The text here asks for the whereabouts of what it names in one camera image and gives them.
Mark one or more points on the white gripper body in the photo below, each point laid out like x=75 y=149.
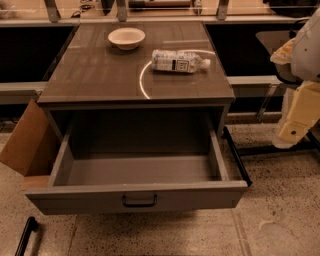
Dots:
x=307 y=55

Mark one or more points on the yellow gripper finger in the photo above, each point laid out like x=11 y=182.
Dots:
x=304 y=112
x=277 y=141

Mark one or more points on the plastic bottle with label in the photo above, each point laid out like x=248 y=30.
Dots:
x=178 y=61

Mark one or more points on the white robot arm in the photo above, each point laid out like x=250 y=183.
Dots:
x=305 y=58

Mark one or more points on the grey cabinet with glossy top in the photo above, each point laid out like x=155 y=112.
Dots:
x=95 y=75

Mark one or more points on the open grey top drawer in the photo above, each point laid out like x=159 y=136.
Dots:
x=104 y=156

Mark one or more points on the dark office chair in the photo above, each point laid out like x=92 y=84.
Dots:
x=272 y=40

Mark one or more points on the white bowl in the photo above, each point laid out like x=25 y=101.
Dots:
x=126 y=38

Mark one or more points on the black side rail bar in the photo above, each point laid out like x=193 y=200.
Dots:
x=237 y=157

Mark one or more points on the black drawer handle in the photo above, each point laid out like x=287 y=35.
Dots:
x=139 y=202

